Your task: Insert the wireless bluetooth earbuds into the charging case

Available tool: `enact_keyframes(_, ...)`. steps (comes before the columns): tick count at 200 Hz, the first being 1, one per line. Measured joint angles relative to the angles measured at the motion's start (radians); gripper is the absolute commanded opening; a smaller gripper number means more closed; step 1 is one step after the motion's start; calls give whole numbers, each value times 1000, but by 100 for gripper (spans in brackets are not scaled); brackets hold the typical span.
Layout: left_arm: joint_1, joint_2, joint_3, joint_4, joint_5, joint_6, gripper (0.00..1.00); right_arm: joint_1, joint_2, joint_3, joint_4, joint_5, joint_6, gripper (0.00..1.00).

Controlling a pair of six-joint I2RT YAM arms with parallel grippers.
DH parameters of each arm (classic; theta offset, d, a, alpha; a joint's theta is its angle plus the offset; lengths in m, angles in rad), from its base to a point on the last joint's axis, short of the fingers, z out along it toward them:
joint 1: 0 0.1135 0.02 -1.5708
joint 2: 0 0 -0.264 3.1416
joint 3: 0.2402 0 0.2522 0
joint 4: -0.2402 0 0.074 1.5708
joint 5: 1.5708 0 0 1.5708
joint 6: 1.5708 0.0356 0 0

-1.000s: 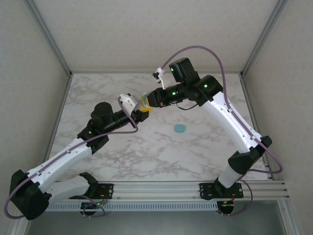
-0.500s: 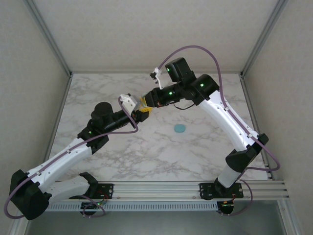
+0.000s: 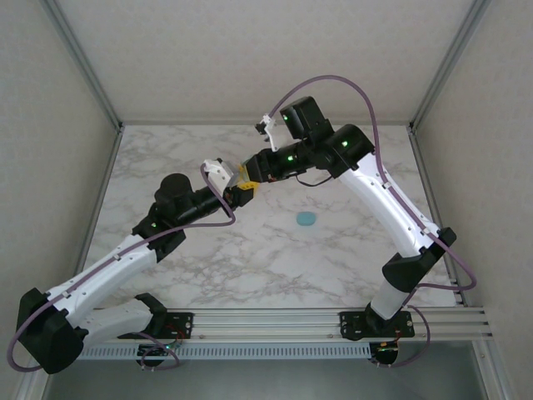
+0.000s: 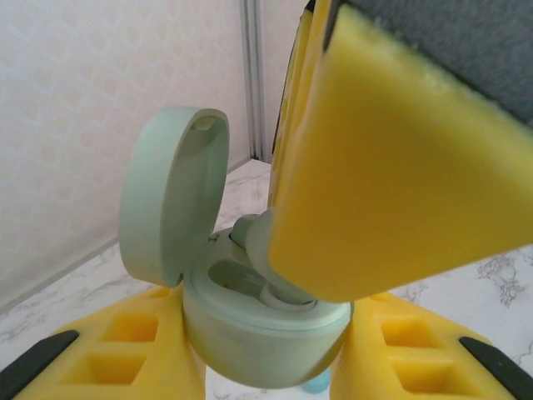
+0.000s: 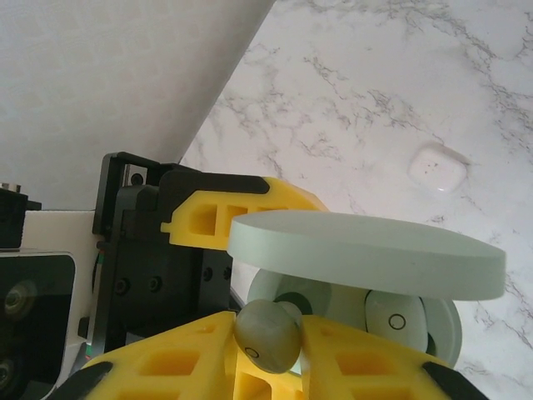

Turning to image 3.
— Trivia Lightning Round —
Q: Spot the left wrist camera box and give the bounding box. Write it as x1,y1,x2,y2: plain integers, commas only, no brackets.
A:
202,157,242,189

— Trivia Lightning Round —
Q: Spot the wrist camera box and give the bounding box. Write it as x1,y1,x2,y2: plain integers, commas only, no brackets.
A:
254,113,279,153
202,157,242,189

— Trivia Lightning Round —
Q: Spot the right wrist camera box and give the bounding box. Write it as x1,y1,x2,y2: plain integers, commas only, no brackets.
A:
254,113,279,153

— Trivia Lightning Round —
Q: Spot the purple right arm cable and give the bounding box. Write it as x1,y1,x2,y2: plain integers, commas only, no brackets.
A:
271,76,478,370

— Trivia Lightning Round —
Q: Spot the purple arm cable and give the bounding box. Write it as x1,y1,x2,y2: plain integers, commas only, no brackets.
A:
7,162,237,372
271,76,478,370

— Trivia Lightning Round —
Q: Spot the thin black gripper wire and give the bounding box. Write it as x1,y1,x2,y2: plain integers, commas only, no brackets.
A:
291,172,336,188

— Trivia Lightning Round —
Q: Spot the aluminium frame crossbar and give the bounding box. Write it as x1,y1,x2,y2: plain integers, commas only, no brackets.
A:
119,119,414,127

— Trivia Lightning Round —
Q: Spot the aluminium table side rail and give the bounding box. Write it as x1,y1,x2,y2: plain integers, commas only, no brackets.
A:
68,127,126,288
409,127,466,309

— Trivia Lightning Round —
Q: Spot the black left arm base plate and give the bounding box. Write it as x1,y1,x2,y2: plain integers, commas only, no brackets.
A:
137,311,196,339

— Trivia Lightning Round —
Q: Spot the aluminium mounting rail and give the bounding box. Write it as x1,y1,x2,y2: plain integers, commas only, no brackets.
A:
89,307,496,342

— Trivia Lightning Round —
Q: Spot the aluminium frame post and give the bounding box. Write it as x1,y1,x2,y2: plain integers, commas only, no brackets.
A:
408,0,495,131
14,370,53,400
41,0,125,130
474,339,516,400

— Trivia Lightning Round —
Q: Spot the white slotted cable duct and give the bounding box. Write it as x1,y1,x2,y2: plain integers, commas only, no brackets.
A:
78,343,372,360

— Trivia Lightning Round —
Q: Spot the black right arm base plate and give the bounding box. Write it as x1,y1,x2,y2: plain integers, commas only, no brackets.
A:
339,310,416,339

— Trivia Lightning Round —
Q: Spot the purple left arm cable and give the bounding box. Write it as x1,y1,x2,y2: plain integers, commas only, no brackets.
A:
7,162,237,372

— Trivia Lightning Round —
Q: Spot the aluminium lower frame post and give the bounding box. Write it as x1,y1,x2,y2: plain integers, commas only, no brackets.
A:
474,339,516,400
14,370,53,400

